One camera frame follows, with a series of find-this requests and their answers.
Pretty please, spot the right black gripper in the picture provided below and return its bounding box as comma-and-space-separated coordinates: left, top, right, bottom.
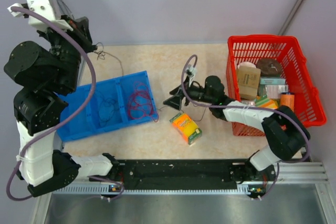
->
163, 76, 214, 111

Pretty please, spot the red wire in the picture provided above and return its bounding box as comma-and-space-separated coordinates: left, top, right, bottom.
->
126, 81, 160, 123

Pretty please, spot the black wire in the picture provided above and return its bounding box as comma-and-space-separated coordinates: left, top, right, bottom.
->
93, 42, 207, 127

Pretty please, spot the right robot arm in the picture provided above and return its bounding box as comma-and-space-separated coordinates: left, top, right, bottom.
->
163, 76, 310, 180

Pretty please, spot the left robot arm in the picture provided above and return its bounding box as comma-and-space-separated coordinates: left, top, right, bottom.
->
4, 28, 119, 197

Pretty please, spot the orange sponge package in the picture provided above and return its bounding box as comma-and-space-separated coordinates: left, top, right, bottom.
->
170, 113, 203, 145

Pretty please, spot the brown cardboard box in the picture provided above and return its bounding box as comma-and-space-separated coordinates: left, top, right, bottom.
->
237, 66, 261, 100

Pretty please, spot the teal small box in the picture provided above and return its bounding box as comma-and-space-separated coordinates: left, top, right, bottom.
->
260, 77, 286, 85

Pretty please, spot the blue plastic bin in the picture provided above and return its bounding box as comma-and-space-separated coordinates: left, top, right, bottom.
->
57, 71, 159, 142

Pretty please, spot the striped sponge in basket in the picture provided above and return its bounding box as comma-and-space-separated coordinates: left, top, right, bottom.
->
255, 95, 278, 109

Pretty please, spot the brown round lid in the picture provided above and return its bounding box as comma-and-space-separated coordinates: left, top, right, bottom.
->
256, 58, 282, 77

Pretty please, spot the orange cylindrical can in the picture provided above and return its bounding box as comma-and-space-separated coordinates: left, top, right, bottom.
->
280, 92, 295, 111

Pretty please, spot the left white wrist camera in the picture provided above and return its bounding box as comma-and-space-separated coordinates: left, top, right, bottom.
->
7, 0, 73, 31

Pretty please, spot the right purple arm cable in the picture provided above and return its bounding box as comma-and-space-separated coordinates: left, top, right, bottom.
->
181, 54, 312, 201

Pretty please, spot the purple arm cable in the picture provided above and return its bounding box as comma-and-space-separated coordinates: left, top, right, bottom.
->
5, 5, 125, 201
181, 54, 312, 201

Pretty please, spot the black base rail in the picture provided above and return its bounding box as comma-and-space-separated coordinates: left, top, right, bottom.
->
89, 158, 279, 190

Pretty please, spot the aluminium frame rail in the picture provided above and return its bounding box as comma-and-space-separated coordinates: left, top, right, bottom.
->
53, 162, 329, 197

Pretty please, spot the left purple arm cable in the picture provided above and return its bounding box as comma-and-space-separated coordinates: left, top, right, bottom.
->
5, 5, 125, 201

